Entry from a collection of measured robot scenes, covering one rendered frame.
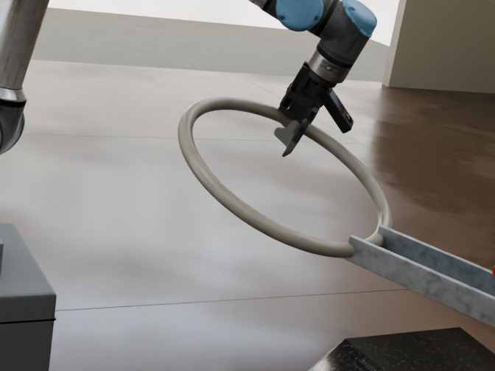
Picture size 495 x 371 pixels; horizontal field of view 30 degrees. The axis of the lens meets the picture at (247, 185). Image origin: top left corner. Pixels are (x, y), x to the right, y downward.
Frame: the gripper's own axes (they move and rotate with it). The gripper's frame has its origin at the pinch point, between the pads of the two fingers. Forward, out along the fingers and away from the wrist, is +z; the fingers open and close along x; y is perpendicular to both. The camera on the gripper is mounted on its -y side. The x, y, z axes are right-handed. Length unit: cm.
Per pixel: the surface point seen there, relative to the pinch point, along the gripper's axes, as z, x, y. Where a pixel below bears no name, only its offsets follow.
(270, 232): -6.3, 47.5, -1.5
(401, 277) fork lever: -10, 45, -27
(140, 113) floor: 240, -418, 79
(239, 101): -7.6, 7.3, 15.4
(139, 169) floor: 202, -288, 51
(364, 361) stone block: 19, 33, -34
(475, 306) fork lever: -16, 52, -38
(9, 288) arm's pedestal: 37, 46, 38
